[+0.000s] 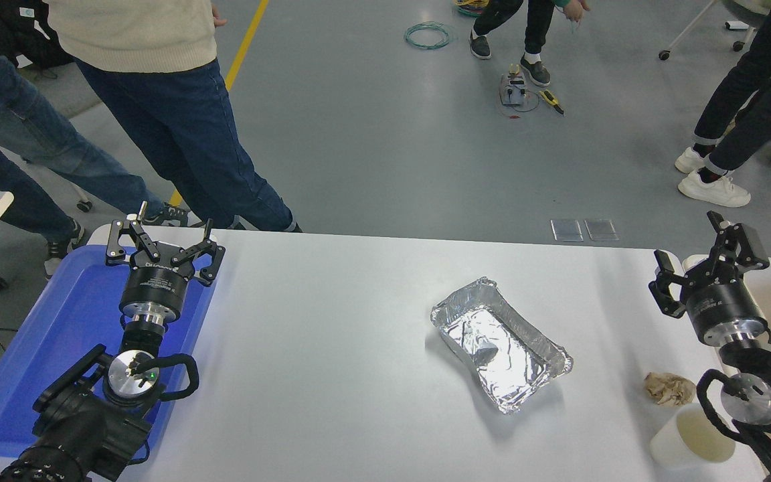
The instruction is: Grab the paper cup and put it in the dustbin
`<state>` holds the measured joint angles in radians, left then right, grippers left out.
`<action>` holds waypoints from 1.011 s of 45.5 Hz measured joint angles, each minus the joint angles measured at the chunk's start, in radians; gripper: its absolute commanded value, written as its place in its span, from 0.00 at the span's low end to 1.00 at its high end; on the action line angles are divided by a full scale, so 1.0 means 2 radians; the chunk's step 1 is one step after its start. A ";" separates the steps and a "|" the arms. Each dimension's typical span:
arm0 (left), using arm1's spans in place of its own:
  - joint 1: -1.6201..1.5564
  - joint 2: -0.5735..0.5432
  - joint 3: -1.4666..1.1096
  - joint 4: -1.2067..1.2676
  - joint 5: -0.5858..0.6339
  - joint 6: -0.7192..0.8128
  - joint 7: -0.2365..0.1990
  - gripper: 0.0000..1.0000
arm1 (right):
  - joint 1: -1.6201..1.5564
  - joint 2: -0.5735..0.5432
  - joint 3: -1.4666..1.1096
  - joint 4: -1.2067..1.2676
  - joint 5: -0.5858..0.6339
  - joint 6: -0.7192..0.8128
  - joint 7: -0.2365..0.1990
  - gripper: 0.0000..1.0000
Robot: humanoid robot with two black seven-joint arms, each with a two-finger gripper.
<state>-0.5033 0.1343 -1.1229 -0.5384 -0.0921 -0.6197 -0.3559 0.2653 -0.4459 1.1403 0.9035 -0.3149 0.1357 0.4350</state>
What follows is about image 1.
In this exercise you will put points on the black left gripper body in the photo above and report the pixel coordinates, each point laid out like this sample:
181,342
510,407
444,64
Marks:
156,284

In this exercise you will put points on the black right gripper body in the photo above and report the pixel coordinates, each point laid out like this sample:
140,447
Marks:
723,301

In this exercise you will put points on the white paper cup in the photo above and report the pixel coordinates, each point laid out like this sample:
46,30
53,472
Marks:
683,442

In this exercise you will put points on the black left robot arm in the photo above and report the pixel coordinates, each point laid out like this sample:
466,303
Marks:
77,428

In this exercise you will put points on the person's hand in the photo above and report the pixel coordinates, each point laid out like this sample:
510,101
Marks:
219,19
577,9

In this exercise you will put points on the crumpled tan paper ball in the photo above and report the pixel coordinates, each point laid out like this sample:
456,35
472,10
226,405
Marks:
670,389

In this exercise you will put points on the clear floor plate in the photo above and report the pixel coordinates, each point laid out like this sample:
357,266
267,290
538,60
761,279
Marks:
567,230
601,229

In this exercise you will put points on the blue plastic tray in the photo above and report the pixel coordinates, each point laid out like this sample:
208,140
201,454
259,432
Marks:
57,335

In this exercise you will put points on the crinkled foil tray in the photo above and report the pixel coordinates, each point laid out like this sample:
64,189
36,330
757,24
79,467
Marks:
502,348

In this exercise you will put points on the white base wheeled chair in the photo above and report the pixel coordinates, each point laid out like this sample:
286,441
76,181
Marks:
687,30

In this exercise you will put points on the black jacket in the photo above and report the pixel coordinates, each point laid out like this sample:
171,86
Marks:
17,33

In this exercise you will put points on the small grey device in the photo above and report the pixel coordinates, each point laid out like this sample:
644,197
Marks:
512,94

